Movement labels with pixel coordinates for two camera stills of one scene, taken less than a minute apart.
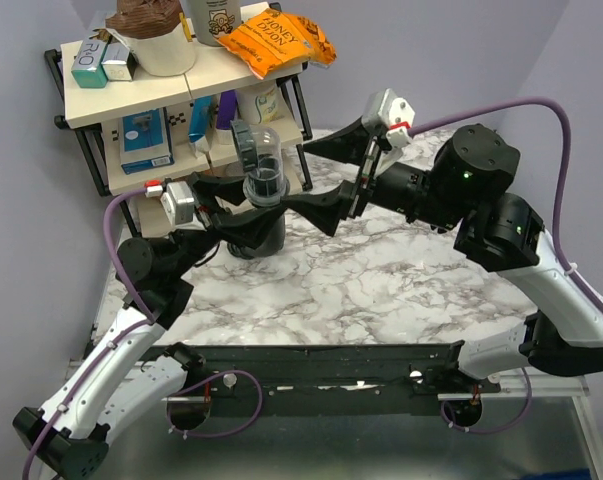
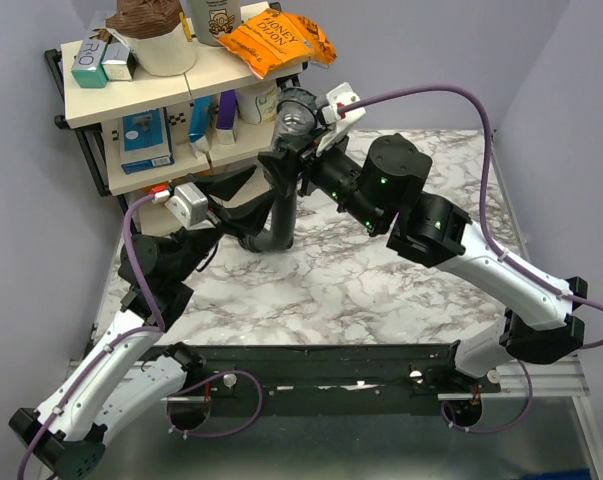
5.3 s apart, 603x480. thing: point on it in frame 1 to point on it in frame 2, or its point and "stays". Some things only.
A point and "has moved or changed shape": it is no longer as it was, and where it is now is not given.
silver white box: (119, 62) stays
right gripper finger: (323, 208) to (282, 167)
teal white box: (88, 70) stays
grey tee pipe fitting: (272, 242) has moved or changed shape
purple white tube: (227, 112) stays
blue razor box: (145, 141) stays
